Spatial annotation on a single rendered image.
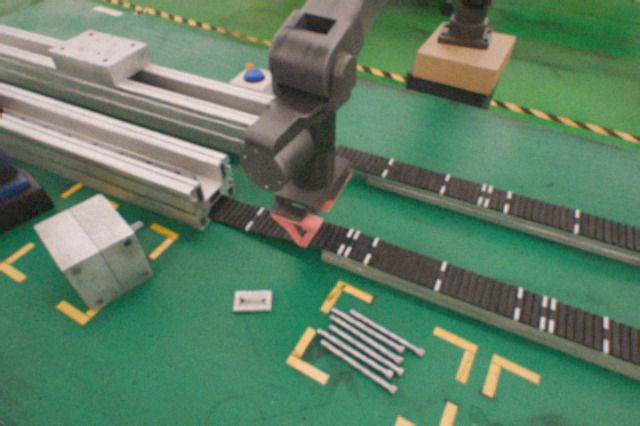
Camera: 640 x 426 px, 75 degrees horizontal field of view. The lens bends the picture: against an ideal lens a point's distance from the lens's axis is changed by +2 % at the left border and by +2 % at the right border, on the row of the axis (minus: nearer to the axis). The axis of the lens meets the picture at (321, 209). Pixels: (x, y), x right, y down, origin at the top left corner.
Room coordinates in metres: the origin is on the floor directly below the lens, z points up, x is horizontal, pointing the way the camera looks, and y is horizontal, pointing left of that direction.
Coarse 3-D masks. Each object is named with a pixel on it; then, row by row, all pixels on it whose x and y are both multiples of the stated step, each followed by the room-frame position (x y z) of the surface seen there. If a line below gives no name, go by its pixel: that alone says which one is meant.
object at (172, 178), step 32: (0, 96) 0.72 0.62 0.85; (32, 96) 0.71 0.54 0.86; (0, 128) 0.62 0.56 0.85; (32, 128) 0.60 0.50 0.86; (64, 128) 0.66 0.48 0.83; (96, 128) 0.62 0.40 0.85; (128, 128) 0.60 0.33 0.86; (32, 160) 0.60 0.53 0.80; (64, 160) 0.56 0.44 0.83; (96, 160) 0.52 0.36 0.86; (128, 160) 0.52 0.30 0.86; (160, 160) 0.56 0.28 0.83; (192, 160) 0.53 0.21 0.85; (224, 160) 0.52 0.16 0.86; (128, 192) 0.50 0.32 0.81; (160, 192) 0.47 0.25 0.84; (192, 192) 0.45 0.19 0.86; (224, 192) 0.51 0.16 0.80; (192, 224) 0.45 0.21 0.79
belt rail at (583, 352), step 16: (336, 256) 0.37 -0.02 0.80; (368, 272) 0.35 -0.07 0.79; (384, 272) 0.34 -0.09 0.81; (400, 288) 0.33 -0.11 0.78; (416, 288) 0.33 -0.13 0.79; (448, 304) 0.30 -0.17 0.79; (464, 304) 0.30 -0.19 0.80; (496, 320) 0.28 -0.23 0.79; (512, 320) 0.27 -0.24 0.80; (528, 336) 0.26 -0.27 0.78; (544, 336) 0.26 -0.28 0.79; (576, 352) 0.24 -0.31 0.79; (592, 352) 0.23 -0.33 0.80; (608, 368) 0.22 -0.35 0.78; (624, 368) 0.21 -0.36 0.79
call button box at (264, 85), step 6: (264, 72) 0.85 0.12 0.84; (234, 78) 0.83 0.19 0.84; (240, 78) 0.83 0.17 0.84; (264, 78) 0.82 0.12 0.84; (270, 78) 0.83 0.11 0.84; (234, 84) 0.80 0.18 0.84; (240, 84) 0.80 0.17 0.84; (246, 84) 0.80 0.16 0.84; (252, 84) 0.80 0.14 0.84; (258, 84) 0.80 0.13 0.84; (264, 84) 0.80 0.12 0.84; (270, 84) 0.81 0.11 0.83; (252, 90) 0.78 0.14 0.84; (258, 90) 0.78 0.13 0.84; (264, 90) 0.79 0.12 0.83; (270, 90) 0.81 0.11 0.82
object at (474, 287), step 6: (474, 276) 0.33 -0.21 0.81; (480, 276) 0.33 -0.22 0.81; (468, 282) 0.32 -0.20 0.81; (474, 282) 0.32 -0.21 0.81; (480, 282) 0.32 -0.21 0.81; (468, 288) 0.31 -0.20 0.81; (474, 288) 0.31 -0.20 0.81; (480, 288) 0.31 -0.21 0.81; (468, 294) 0.30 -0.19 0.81; (474, 294) 0.30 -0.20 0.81; (480, 294) 0.30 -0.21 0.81; (468, 300) 0.29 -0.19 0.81; (474, 300) 0.29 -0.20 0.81
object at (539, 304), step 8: (536, 296) 0.30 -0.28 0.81; (544, 296) 0.30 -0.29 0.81; (536, 304) 0.29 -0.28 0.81; (544, 304) 0.29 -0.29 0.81; (536, 312) 0.28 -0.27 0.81; (544, 312) 0.28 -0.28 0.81; (528, 320) 0.27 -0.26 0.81; (536, 320) 0.27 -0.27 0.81; (544, 320) 0.26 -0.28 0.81; (544, 328) 0.26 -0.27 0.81
